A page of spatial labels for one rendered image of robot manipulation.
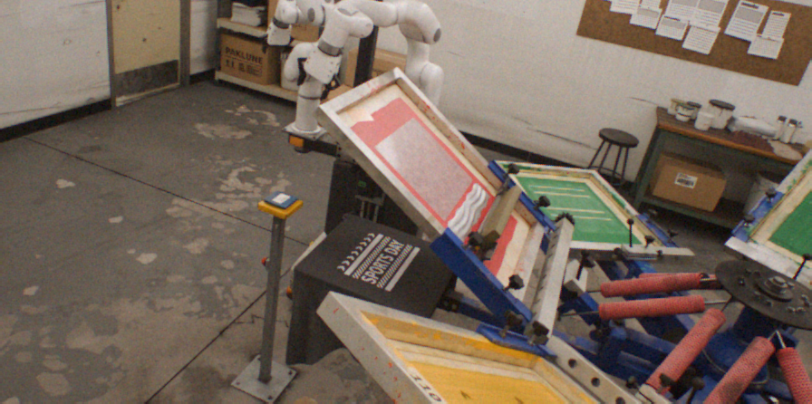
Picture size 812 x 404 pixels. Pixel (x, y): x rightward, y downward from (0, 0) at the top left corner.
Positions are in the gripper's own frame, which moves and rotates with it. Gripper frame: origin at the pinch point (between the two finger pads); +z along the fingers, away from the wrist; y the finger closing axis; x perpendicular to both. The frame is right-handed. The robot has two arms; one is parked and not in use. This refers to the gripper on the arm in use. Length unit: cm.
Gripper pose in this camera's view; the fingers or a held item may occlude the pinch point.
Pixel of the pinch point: (312, 90)
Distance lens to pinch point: 189.8
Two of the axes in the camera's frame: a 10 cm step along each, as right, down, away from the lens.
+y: -8.3, -5.5, 1.2
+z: -4.3, 7.6, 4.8
